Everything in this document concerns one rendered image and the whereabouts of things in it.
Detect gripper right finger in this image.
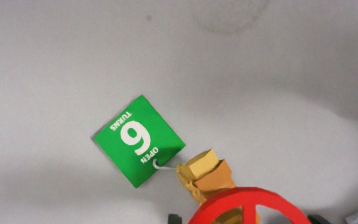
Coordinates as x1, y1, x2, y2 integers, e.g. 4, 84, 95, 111
306, 215, 331, 224

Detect green square tag with white number 6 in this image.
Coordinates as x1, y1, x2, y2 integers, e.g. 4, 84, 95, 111
94, 94, 207, 205

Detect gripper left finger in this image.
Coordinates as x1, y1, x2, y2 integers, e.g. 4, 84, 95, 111
168, 214, 182, 224

